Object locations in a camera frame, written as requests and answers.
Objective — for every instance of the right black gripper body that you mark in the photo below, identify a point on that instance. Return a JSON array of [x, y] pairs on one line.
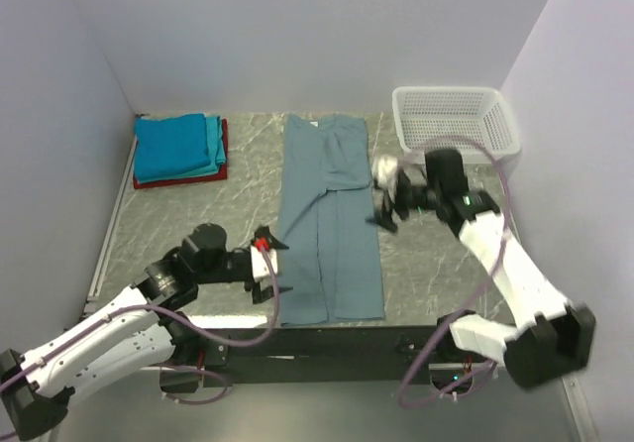
[[409, 197]]

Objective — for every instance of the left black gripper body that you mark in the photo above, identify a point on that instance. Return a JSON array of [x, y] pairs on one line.
[[231, 270]]

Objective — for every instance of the grey-blue t-shirt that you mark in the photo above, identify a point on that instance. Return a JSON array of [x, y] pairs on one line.
[[331, 267]]

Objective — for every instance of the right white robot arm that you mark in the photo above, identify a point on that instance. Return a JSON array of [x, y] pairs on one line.
[[550, 337]]

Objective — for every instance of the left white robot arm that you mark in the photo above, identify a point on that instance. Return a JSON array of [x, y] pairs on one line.
[[141, 326]]

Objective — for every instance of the black base beam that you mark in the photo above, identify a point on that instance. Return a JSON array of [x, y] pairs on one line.
[[311, 355]]

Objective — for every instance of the folded dark red t-shirt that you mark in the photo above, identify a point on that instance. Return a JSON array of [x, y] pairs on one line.
[[207, 176]]

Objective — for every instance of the folded teal t-shirt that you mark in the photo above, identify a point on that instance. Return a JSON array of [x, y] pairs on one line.
[[215, 145]]

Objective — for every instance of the white plastic basket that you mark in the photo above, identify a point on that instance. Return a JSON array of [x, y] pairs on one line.
[[435, 115]]

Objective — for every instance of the folded blue t-shirt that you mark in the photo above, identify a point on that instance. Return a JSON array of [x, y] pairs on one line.
[[170, 146]]

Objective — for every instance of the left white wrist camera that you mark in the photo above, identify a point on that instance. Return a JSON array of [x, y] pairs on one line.
[[263, 259]]

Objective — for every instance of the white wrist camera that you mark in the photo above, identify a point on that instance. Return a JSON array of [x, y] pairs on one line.
[[263, 259], [384, 172]]

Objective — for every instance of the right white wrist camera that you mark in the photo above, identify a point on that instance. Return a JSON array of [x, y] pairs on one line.
[[384, 172]]

